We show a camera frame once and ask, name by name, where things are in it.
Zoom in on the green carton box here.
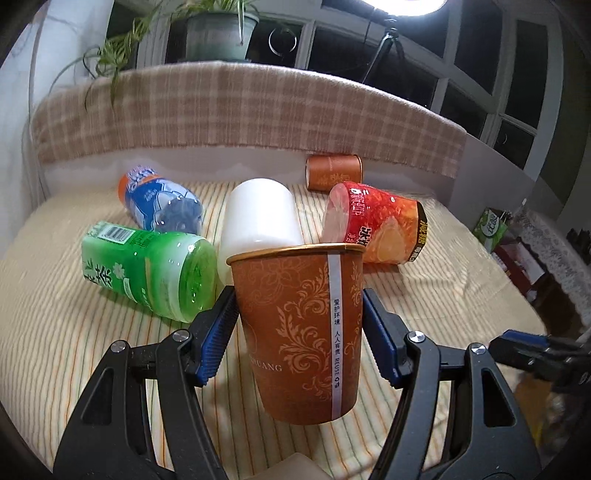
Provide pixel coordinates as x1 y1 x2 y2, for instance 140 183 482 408
473 208 509 253

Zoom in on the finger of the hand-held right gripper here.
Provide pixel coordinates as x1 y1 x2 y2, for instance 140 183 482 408
488 329 591 394

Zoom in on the striped yellow bed sheet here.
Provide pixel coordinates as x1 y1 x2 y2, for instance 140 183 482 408
0 178 552 480

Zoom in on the white plastic cup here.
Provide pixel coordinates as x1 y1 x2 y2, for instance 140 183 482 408
218 178 304 286

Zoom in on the green tea bottle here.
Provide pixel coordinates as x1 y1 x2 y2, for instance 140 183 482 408
81 220 219 324

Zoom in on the red orange label bottle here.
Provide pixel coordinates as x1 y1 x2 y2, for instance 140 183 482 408
320 181 428 265

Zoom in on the black tripod stand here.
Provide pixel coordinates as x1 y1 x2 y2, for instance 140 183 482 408
360 16 407 88

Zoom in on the white lace cloth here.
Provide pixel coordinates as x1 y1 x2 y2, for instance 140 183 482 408
507 203 591 324

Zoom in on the brown patterned paper cup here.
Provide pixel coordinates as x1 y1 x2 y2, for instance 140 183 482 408
226 244 366 425
305 154 364 193

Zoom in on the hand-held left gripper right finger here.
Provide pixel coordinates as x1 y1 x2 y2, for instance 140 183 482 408
362 287 543 480

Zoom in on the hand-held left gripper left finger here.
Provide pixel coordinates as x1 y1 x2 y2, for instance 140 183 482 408
52 285 240 480

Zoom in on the plaid beige cloth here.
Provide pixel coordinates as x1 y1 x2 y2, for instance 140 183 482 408
31 61 468 178

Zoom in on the grey plant pot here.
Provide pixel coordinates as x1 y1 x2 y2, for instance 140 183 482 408
186 11 260 63

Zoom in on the ring light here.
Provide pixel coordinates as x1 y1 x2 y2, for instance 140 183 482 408
367 0 450 17

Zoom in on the green spider plant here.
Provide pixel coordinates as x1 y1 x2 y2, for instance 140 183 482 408
50 0 296 112

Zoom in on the blue label drink bottle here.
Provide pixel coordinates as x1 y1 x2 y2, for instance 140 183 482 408
117 166 204 235

